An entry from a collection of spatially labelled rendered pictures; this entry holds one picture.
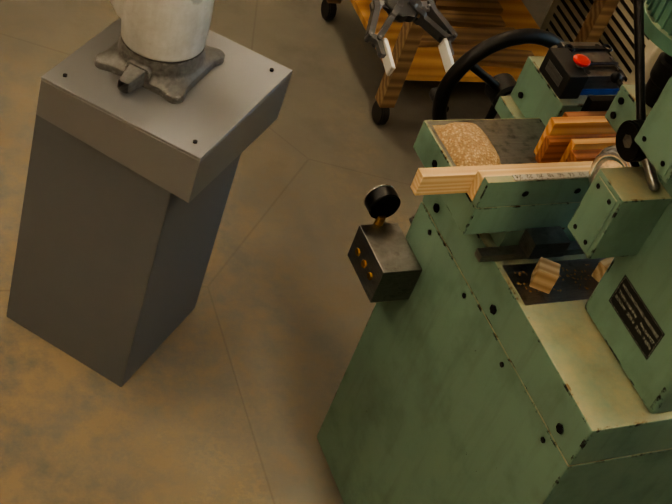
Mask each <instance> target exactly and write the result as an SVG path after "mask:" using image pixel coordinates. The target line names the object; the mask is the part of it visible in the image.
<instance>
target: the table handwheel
mask: <svg viewBox="0 0 672 504"><path fill-rule="evenodd" d="M560 42H564V41H563V40H562V39H561V38H560V37H559V36H557V35H555V34H554V33H551V32H549V31H546V30H542V29H536V28H522V29H515V30H510V31H506V32H503V33H500V34H497V35H495V36H492V37H490V38H488V39H486V40H484V41H482V42H481V43H479V44H477V45H476V46H474V47H473V48H471V49H470V50H469V51H467V52H466V53H465V54H464V55H462V56H461V57H460V58H459V59H458V60H457V61H456V62H455V63H454V64H453V65H452V66H451V68H450V69H449V70H448V71H447V73H446V74H445V75H444V77H443V79H442V80H441V82H440V84H439V86H438V88H437V90H436V93H435V95H434V99H433V104H432V120H448V118H447V106H448V101H449V98H450V96H451V94H452V92H453V90H454V88H455V87H456V85H457V84H458V82H459V81H460V80H461V78H462V77H463V76H464V75H465V74H466V73H467V72H468V71H469V70H471V71H472V72H473V73H474V74H476V75H477V76H478V77H479V78H481V79H482V80H483V81H484V82H485V83H486V86H485V94H486V95H487V97H488V99H489V100H490V102H491V103H492V105H491V107H490V109H489V111H488V113H487V115H486V117H485V119H494V118H495V116H496V114H497V111H496V110H495V106H496V104H497V102H498V99H499V97H500V96H511V92H512V90H513V88H514V86H515V84H516V81H515V79H514V78H513V76H512V75H511V74H508V73H501V74H498V75H495V76H494V77H492V76H491V75H490V74H488V73H487V72H486V71H485V70H483V69H482V68H481V67H480V66H479V65H478V64H477V63H478V62H480V61H481V60H483V59H484V58H486V57H487V56H489V55H491V54H493V53H495V52H497V51H499V50H502V49H504V48H507V47H511V46H514V45H520V44H537V45H542V46H545V47H547V48H551V47H552V46H553V45H557V46H558V45H559V43H560Z"/></svg>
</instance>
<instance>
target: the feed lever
mask: <svg viewBox="0 0 672 504"><path fill-rule="evenodd" d="M633 7H634V54H635V100H636V120H627V121H625V122H623V123H622V124H621V125H620V127H619V129H618V131H617V134H616V141H615V142H616V149H617V152H618V154H619V156H620V157H621V158H622V159H623V160H624V161H626V162H642V166H643V169H644V173H645V176H646V180H647V183H648V187H649V189H650V190H651V191H657V190H658V189H659V188H660V183H659V180H658V176H657V173H656V169H655V168H654V167H653V165H652V164H651V163H650V161H649V160H648V158H647V157H646V156H645V154H644V153H643V152H642V150H641V149H640V148H639V146H638V145H637V143H636V142H635V140H634V139H635V137H636V136H637V134H638V132H639V130H640V129H641V127H642V125H643V123H644V122H645V120H646V99H645V51H644V4H643V0H633Z"/></svg>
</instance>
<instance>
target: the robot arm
mask: <svg viewBox="0 0 672 504"><path fill-rule="evenodd" d="M110 2H111V4H112V6H113V8H114V9H115V11H116V13H117V15H118V16H119V17H120V18H121V33H120V37H119V40H118V41H116V42H115V43H114V44H113V45H112V46H111V47H109V48H108V49H107V50H105V51H103V52H101V53H98V54H97V55H96V56H95V58H94V65H95V67H97V68H98V69H101V70H105V71H109V72H112V73H114V74H117V75H119V76H121V77H120V78H119V80H118V84H117V88H118V89H119V91H121V92H123V93H130V92H132V91H134V90H136V89H137V88H139V87H141V86H142V87H144V88H146V89H148V90H150V91H152V92H154V93H156V94H158V95H160V96H162V97H163V98H164V99H165V100H167V101H168V102H170V103H172V104H179V103H181V102H183V100H184V97H185V95H186V93H187V92H188V91H189V90H190V89H191V88H192V87H193V86H194V85H195V84H197V83H198V82H199V81H200V80H201V79H202V78H203V77H204V76H205V75H206V74H207V73H208V72H209V71H210V70H211V69H212V68H214V67H215V66H217V65H220V64H222V63H223V62H224V57H225V54H224V52H223V51H222V50H220V49H218V48H214V47H211V46H208V45H205V43H206V39H207V35H208V31H209V28H210V23H211V19H212V13H213V7H214V0H110ZM369 6H370V17H369V21H368V25H367V29H366V33H365V37H364V41H365V42H366V43H369V42H371V43H372V44H371V45H372V47H374V48H376V51H377V55H378V57H379V58H382V61H383V65H384V68H385V72H386V75H387V76H390V75H391V74H392V72H393V71H394V70H395V69H396V67H395V64H394V60H393V57H392V53H391V50H390V46H389V42H388V39H387V38H384V39H383V37H384V36H385V34H386V32H387V31H388V29H389V27H390V26H391V24H392V22H393V21H394V20H396V21H397V22H404V21H405V22H413V23H415V24H416V25H419V26H421V27H422V28H423V29H424V30H425V31H426V32H427V33H429V34H430V35H431V36H432V37H433V38H434V39H435V40H437V41H438V42H439V43H440V44H439V45H438V48H439V52H440V55H441V58H442V62H443V65H444V69H445V72H446V73H447V71H448V70H449V69H450V68H451V66H452V65H453V64H454V60H453V57H452V56H453V55H454V51H453V47H452V44H451V43H452V42H453V41H454V40H455V39H456V37H457V36H458V34H457V32H456V31H455V30H454V29H453V27H452V26H451V25H450V24H449V22H448V21H447V20H446V19H445V17H444V16H443V15H442V14H441V12H440V11H439V10H438V9H437V7H436V5H435V3H434V0H427V1H421V0H372V2H371V3H370V5H369ZM382 7H383V9H384V10H385V11H386V12H387V13H388V14H389V15H388V17H387V19H386V20H385V22H384V24H383V26H382V27H381V29H380V31H379V32H378V34H375V30H376V26H377V22H378V18H379V13H380V10H381V9H382ZM418 14H419V15H420V17H419V18H417V16H418Z"/></svg>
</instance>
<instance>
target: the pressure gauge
mask: <svg viewBox="0 0 672 504"><path fill-rule="evenodd" d="M363 203H364V205H365V207H366V208H367V210H368V212H369V214H370V216H371V217H372V218H375V219H376V220H375V222H374V224H375V225H377V226H379V227H381V226H382V225H383V223H384V221H385V219H386V218H387V217H389V216H391V215H393V214H394V213H395V212H396V211H397V210H398V208H399V206H400V203H401V202H400V199H399V197H398V195H397V193H396V191H395V188H394V187H393V186H391V185H388V184H382V185H378V186H376V187H374V188H372V189H371V190H369V191H368V192H367V194H366V195H365V197H364V200H363Z"/></svg>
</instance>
